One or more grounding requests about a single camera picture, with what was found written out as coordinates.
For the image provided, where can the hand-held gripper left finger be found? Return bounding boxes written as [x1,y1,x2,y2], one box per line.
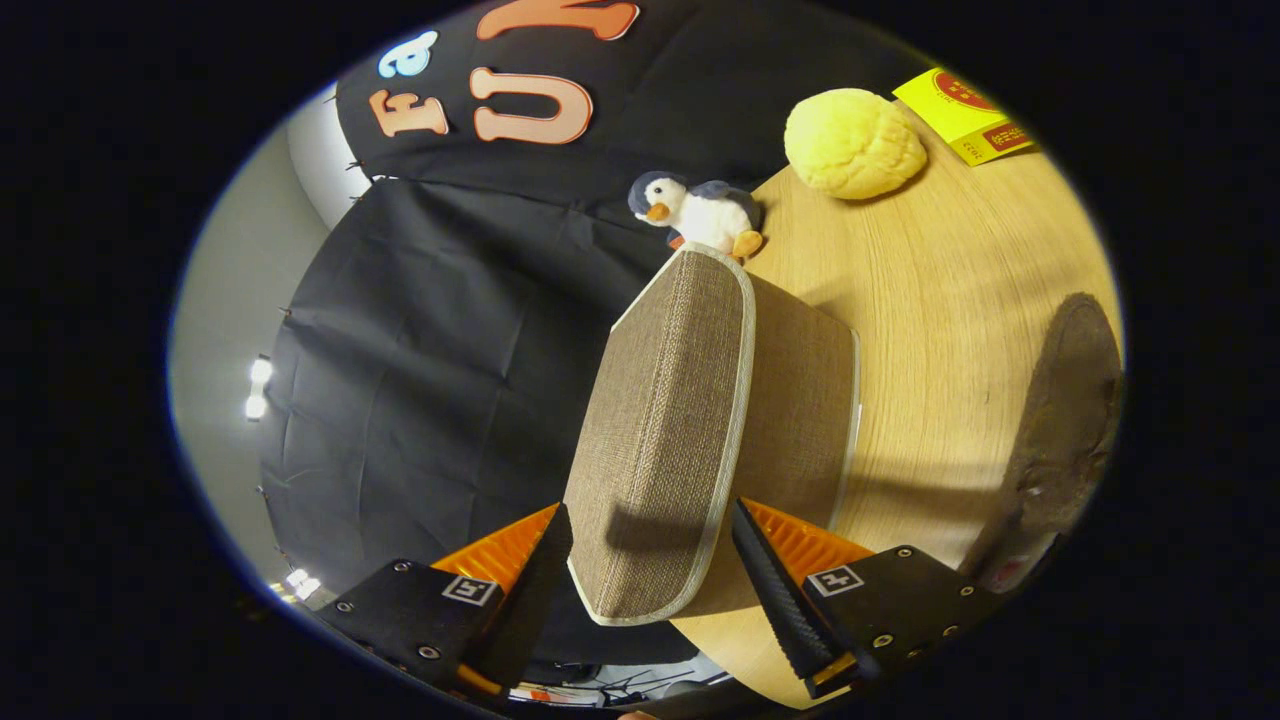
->
[315,502,576,701]

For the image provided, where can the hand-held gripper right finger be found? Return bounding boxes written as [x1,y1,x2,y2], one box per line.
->
[730,498,1006,701]

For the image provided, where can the brown fabric storage box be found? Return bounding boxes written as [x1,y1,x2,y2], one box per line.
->
[563,242,863,628]

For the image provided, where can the brown fuzzy slipper shoe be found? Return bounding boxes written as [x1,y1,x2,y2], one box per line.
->
[958,292,1125,593]

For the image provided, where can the black backdrop cloth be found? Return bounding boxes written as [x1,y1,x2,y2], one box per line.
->
[258,0,931,666]

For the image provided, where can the penguin plush toy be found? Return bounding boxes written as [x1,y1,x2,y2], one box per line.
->
[627,170,766,261]

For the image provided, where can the yellow bun plush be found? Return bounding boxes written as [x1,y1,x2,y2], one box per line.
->
[783,88,928,201]

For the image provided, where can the yellow book red label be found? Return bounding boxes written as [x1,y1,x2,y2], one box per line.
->
[892,67,1038,167]

